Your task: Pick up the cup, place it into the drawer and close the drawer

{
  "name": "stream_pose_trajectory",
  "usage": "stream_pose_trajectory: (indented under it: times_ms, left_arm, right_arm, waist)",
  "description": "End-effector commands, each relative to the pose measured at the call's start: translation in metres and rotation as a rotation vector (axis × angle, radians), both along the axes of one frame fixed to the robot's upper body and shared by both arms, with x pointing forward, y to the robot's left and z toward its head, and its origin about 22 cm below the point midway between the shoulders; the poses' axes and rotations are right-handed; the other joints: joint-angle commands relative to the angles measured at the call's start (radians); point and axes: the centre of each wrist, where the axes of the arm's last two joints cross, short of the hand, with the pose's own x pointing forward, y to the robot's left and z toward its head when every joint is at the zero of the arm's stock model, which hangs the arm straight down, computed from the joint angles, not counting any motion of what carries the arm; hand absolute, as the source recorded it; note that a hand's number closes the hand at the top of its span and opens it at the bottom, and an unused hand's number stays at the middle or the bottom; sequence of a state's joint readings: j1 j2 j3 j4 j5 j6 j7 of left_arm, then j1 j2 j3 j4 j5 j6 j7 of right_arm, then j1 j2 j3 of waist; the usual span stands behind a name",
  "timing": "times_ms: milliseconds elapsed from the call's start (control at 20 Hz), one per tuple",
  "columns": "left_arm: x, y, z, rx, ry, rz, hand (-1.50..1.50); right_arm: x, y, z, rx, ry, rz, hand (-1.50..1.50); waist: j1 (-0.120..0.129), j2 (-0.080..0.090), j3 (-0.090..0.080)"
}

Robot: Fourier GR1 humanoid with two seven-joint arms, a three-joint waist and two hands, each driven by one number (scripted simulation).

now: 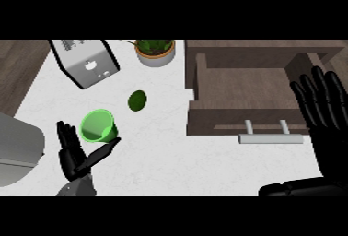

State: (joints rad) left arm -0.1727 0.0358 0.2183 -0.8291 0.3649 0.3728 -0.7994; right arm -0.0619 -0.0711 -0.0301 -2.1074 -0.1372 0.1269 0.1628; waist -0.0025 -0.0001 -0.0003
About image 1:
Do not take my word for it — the grey rounded appliance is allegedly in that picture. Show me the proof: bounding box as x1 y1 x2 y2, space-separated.
0 112 46 188

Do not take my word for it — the dark green avocado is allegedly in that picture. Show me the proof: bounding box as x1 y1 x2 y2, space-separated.
127 89 147 112

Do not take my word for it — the silver drawer handle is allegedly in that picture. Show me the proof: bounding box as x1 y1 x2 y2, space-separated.
237 119 305 145

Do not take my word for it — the potted green plant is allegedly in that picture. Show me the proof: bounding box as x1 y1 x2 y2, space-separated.
121 39 177 68

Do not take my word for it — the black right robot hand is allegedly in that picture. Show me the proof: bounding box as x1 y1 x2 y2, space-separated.
257 65 348 197

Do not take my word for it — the brown wooden cabinet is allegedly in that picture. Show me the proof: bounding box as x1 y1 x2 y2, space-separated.
183 39 348 90

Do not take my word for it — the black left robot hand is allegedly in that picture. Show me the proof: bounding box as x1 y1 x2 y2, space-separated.
56 120 122 183

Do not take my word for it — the brown wooden drawer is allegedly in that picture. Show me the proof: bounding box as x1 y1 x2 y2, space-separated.
184 53 327 136

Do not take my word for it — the green plastic cup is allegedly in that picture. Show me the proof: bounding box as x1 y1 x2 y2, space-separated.
78 109 119 144

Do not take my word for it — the silver toaster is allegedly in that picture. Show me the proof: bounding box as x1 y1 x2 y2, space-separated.
47 39 122 90

